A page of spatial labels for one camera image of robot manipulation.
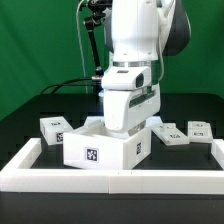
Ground white cabinet door panel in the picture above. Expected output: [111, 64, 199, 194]
[152, 123, 190, 146]

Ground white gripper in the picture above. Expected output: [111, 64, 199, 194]
[103, 87, 161, 133]

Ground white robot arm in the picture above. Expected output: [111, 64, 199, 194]
[102, 0, 191, 133]

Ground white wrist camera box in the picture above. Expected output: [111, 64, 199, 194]
[101, 66, 152, 91]

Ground grey cable on stand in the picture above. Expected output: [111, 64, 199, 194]
[75, 0, 89, 95]

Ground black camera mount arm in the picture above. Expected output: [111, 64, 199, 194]
[79, 0, 114, 83]

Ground white cabinet body box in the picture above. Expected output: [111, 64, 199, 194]
[63, 119, 151, 170]

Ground white U-shaped border frame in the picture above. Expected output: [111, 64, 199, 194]
[0, 138, 224, 195]

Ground black cables at base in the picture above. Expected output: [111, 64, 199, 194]
[40, 77, 104, 96]

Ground small white tagged block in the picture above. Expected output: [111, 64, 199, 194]
[40, 116, 73, 145]

